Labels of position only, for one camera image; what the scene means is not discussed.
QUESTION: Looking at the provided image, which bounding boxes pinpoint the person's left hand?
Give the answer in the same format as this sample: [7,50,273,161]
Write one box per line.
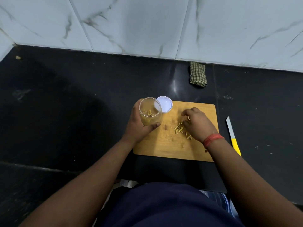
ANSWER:
[123,100,161,142]

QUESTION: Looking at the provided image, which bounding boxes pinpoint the person's right hand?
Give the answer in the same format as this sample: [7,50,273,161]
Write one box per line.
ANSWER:
[181,107,219,143]

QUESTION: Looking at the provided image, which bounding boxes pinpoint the clear plastic jar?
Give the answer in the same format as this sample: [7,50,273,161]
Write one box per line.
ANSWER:
[139,97,162,127]

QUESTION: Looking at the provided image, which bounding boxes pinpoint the person's left forearm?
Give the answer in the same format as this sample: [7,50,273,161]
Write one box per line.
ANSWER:
[20,136,138,227]

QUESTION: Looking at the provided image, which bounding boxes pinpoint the person's right forearm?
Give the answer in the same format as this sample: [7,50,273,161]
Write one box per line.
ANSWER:
[205,137,303,227]

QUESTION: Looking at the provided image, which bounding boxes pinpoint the pile of cut yellow pieces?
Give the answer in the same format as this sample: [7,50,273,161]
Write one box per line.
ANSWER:
[174,117,193,140]

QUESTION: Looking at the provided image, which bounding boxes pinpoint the wooden cutting board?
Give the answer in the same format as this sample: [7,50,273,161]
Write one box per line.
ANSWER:
[133,99,219,162]

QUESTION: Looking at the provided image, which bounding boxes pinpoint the white jar lid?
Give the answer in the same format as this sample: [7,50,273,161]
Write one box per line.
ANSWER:
[156,96,173,114]

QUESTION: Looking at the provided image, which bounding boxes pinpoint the red thread wristband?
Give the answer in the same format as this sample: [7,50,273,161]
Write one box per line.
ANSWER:
[203,134,225,150]

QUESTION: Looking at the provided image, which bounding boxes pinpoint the green checked cloth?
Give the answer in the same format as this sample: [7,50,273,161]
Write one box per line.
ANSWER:
[189,61,208,88]

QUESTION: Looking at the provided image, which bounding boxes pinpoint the navy blue shirt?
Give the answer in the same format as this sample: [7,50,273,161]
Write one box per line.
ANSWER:
[95,182,245,227]

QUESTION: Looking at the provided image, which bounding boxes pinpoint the yellow handled knife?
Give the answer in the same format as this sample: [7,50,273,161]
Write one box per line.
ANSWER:
[226,116,241,156]

